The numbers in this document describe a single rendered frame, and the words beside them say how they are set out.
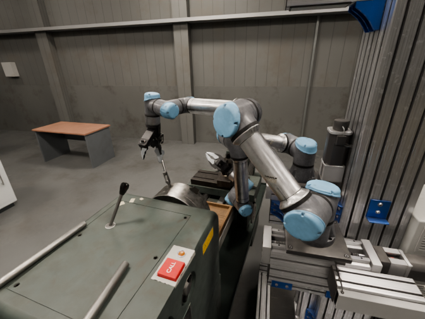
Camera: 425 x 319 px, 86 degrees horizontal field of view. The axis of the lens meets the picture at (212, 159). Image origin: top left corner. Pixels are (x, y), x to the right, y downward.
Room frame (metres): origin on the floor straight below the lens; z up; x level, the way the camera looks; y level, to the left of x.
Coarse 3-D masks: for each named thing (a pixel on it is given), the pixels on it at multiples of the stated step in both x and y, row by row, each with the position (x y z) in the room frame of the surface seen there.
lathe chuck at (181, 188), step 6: (174, 186) 1.00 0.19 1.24; (180, 186) 0.99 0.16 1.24; (186, 186) 1.00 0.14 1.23; (180, 192) 0.94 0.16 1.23; (186, 192) 0.95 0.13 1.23; (192, 192) 0.96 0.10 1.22; (198, 192) 0.98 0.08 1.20; (192, 198) 0.93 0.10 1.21; (198, 198) 0.95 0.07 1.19; (204, 198) 0.98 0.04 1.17; (198, 204) 0.92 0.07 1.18; (204, 204) 0.95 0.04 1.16
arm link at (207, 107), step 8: (184, 104) 1.11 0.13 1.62; (192, 104) 1.08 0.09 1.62; (200, 104) 1.05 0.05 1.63; (208, 104) 1.02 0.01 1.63; (216, 104) 0.99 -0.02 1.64; (256, 104) 0.85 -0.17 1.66; (184, 112) 1.12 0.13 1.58; (192, 112) 1.10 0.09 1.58; (200, 112) 1.05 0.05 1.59; (208, 112) 1.02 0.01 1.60
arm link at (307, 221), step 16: (224, 112) 0.76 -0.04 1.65; (240, 112) 0.76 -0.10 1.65; (256, 112) 0.82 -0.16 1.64; (224, 128) 0.76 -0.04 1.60; (240, 128) 0.73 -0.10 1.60; (256, 128) 0.75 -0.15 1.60; (240, 144) 0.75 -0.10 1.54; (256, 144) 0.72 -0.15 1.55; (256, 160) 0.70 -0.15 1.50; (272, 160) 0.69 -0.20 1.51; (272, 176) 0.66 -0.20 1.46; (288, 176) 0.66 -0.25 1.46; (288, 192) 0.63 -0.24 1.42; (304, 192) 0.62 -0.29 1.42; (288, 208) 0.60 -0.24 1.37; (304, 208) 0.59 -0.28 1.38; (320, 208) 0.60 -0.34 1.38; (288, 224) 0.59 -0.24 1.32; (304, 224) 0.56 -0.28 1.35; (320, 224) 0.55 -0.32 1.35; (304, 240) 0.56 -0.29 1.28
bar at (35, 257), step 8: (80, 224) 0.67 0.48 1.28; (72, 232) 0.63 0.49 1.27; (56, 240) 0.59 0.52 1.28; (64, 240) 0.60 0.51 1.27; (48, 248) 0.56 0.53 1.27; (32, 256) 0.52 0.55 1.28; (40, 256) 0.53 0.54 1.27; (24, 264) 0.49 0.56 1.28; (32, 264) 0.51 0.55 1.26; (16, 272) 0.47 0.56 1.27; (0, 280) 0.44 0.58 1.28; (8, 280) 0.45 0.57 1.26
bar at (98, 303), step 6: (126, 264) 0.49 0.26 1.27; (120, 270) 0.46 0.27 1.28; (114, 276) 0.45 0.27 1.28; (120, 276) 0.45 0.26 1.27; (108, 282) 0.43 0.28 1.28; (114, 282) 0.43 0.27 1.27; (108, 288) 0.41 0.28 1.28; (102, 294) 0.39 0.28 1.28; (108, 294) 0.40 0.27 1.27; (96, 300) 0.38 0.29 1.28; (102, 300) 0.38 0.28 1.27; (96, 306) 0.36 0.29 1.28; (90, 312) 0.35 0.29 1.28; (96, 312) 0.35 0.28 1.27; (84, 318) 0.34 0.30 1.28; (90, 318) 0.34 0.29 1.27
